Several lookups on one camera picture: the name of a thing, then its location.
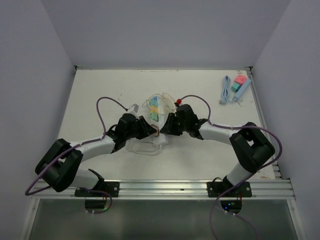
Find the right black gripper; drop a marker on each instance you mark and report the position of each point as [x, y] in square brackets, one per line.
[169, 127]

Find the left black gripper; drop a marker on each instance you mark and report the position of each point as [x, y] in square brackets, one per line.
[146, 129]

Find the green charger plug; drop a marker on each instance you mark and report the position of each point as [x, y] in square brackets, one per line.
[154, 116]

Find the white power strip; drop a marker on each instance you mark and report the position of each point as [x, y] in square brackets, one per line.
[162, 139]

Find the yellow charger plug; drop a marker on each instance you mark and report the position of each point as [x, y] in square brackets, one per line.
[154, 109]

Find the teal cube adapter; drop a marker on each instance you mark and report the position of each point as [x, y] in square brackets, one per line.
[235, 87]

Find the blue power strip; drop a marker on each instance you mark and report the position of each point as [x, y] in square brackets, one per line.
[241, 90]

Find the pink cube adapter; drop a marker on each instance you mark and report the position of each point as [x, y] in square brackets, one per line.
[240, 79]

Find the teal charger plug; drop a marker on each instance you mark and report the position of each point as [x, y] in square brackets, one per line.
[154, 101]

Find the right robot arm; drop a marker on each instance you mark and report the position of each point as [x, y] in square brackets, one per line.
[250, 145]

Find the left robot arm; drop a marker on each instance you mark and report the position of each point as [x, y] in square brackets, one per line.
[59, 166]

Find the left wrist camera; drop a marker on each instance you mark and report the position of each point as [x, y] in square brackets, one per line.
[133, 109]

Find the left black base bracket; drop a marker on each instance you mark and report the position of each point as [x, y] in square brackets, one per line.
[107, 187]

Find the black base bracket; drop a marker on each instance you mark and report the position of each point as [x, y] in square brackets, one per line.
[107, 187]
[218, 186]

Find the right black base bracket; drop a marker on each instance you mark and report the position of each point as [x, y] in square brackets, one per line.
[218, 186]

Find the aluminium mounting rail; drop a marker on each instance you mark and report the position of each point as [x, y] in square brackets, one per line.
[197, 190]

